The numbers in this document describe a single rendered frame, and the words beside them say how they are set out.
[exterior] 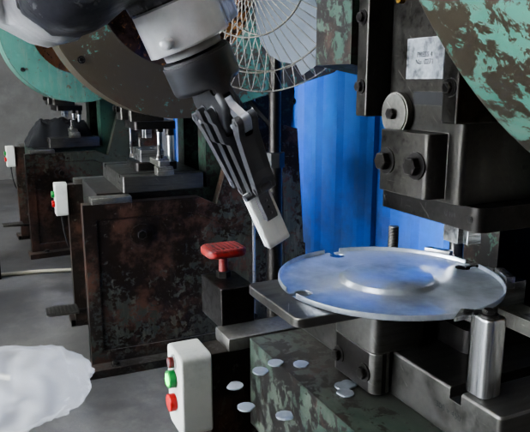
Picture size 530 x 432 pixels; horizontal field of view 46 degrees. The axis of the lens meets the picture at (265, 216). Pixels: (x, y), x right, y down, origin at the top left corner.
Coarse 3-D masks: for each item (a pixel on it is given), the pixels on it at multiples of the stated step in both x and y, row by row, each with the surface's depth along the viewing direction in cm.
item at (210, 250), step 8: (208, 248) 106; (216, 248) 105; (224, 248) 106; (232, 248) 106; (240, 248) 106; (208, 256) 104; (216, 256) 104; (224, 256) 104; (232, 256) 105; (224, 264) 107
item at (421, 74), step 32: (416, 0) 78; (416, 32) 79; (416, 64) 79; (416, 96) 80; (416, 128) 80; (448, 128) 75; (480, 128) 74; (384, 160) 80; (416, 160) 75; (448, 160) 76; (480, 160) 75; (512, 160) 77; (416, 192) 77; (448, 192) 76; (480, 192) 76; (512, 192) 78
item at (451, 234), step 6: (444, 228) 86; (450, 228) 85; (456, 228) 84; (444, 234) 86; (450, 234) 85; (456, 234) 84; (462, 234) 84; (468, 234) 83; (474, 234) 84; (480, 234) 84; (450, 240) 85; (456, 240) 84; (462, 240) 84; (468, 240) 83; (474, 240) 84; (480, 240) 84
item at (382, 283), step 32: (320, 256) 93; (352, 256) 93; (384, 256) 93; (416, 256) 93; (448, 256) 91; (288, 288) 78; (320, 288) 78; (352, 288) 78; (384, 288) 76; (416, 288) 77; (448, 288) 78; (480, 288) 78; (384, 320) 68; (416, 320) 68
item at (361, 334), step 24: (264, 288) 79; (288, 312) 71; (312, 312) 71; (336, 336) 85; (360, 336) 79; (384, 336) 77; (408, 336) 79; (336, 360) 84; (360, 360) 80; (384, 360) 78; (360, 384) 80; (384, 384) 78
